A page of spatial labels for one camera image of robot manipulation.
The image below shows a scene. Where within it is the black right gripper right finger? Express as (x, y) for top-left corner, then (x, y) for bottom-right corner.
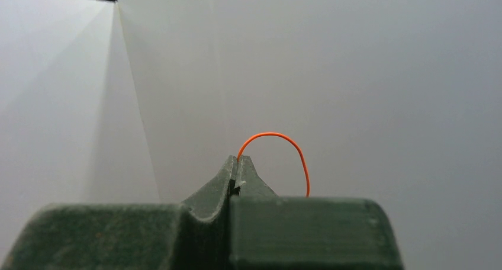
(229, 156), (404, 269)

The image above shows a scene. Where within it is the orange wire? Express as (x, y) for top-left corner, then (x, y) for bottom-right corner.
(237, 131), (311, 198)

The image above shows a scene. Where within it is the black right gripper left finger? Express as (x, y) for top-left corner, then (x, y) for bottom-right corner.
(1, 156), (237, 269)

